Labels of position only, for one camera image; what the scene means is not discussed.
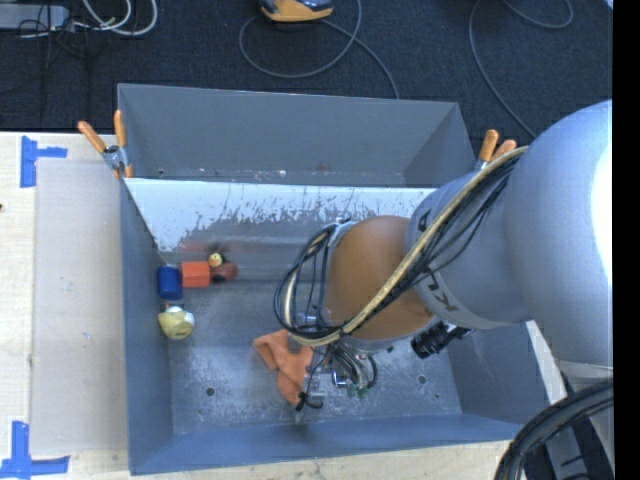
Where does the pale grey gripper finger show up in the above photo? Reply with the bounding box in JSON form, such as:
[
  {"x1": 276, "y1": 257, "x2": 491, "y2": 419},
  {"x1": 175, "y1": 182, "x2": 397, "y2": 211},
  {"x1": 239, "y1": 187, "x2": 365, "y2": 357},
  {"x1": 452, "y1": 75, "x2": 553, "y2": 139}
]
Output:
[
  {"x1": 293, "y1": 373, "x2": 313, "y2": 425},
  {"x1": 310, "y1": 370, "x2": 327, "y2": 409}
]

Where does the orange cloth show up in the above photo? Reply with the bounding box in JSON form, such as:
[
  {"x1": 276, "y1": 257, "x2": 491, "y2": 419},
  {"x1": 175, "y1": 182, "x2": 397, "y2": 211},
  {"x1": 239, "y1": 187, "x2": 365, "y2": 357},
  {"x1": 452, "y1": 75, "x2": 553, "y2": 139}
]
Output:
[{"x1": 252, "y1": 329, "x2": 315, "y2": 405}]

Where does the grey metal bin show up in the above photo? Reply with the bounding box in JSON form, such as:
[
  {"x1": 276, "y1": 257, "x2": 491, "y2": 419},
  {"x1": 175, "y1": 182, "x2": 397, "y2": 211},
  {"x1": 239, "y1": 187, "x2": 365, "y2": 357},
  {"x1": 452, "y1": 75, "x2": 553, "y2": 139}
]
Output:
[{"x1": 115, "y1": 82, "x2": 552, "y2": 477}]

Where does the red-brown toy food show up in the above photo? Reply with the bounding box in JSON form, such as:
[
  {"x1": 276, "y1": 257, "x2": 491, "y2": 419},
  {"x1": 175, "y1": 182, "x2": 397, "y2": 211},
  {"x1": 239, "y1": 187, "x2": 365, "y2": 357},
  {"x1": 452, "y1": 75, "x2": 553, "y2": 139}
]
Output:
[{"x1": 209, "y1": 261, "x2": 239, "y2": 285}]

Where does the pale yellow toy fruit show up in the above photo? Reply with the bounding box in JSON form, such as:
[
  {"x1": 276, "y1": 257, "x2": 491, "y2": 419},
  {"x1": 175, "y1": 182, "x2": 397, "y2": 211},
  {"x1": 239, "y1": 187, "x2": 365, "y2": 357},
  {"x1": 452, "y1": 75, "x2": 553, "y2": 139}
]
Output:
[{"x1": 157, "y1": 304, "x2": 196, "y2": 341}]

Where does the orange block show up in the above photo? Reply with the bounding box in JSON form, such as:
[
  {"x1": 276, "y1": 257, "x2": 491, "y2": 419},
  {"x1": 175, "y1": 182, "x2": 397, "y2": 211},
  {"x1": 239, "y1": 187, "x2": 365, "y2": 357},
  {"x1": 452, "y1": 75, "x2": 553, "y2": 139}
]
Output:
[{"x1": 180, "y1": 260, "x2": 213, "y2": 289}]

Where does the blue cup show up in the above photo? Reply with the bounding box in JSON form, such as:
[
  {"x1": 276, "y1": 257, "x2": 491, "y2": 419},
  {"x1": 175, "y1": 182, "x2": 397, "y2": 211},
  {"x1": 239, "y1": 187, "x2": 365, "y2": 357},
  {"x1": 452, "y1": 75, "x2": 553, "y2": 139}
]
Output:
[{"x1": 156, "y1": 264, "x2": 184, "y2": 302}]

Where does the pale wood flat board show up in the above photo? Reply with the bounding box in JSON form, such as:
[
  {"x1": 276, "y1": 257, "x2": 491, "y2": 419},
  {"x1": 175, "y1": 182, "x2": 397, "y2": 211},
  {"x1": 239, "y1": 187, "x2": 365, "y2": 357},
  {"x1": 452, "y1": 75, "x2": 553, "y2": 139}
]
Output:
[{"x1": 28, "y1": 159, "x2": 129, "y2": 458}]

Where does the black cylinder on white bracket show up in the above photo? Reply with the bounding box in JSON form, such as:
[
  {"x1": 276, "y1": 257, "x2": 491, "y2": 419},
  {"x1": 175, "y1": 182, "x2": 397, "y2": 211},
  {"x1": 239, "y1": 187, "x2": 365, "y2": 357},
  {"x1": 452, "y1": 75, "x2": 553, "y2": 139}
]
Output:
[{"x1": 410, "y1": 320, "x2": 475, "y2": 361}]

